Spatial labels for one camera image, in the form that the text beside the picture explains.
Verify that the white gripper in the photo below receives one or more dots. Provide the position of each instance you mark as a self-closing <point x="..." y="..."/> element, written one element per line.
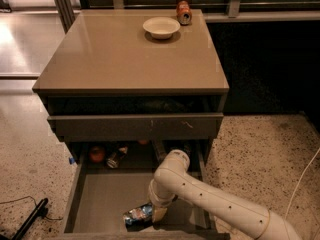
<point x="158" y="199"/>

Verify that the silver blue redbull can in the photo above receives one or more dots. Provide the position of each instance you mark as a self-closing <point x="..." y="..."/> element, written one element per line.
<point x="138" y="216"/>

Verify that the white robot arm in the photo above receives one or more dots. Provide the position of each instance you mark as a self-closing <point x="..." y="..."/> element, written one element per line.
<point x="172" y="179"/>

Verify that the grey open lower drawer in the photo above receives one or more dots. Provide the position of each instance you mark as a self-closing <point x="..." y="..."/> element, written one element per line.
<point x="100" y="196"/>

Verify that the dark can in drawer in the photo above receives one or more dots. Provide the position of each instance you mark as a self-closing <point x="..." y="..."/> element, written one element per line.
<point x="116" y="156"/>

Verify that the grey upper drawer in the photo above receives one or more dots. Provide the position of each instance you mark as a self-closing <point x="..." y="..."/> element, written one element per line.
<point x="97" y="128"/>

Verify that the grey drawer cabinet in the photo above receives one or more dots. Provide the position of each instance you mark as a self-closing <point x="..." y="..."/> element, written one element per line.
<point x="107" y="64"/>

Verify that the orange soda can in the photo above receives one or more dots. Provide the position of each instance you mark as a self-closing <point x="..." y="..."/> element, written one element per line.
<point x="184" y="14"/>

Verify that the small orange fruit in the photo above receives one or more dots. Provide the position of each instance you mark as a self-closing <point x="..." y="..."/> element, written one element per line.
<point x="143" y="142"/>

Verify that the red apple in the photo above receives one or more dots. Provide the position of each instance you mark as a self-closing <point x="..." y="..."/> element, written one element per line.
<point x="96" y="154"/>

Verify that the blue tape piece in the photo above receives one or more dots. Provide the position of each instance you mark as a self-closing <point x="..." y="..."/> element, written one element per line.
<point x="71" y="160"/>

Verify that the black bar tool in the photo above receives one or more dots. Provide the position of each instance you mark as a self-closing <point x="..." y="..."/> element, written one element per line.
<point x="40" y="210"/>

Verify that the white paper bowl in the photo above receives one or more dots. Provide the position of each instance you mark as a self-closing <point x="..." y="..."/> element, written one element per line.
<point x="161" y="28"/>

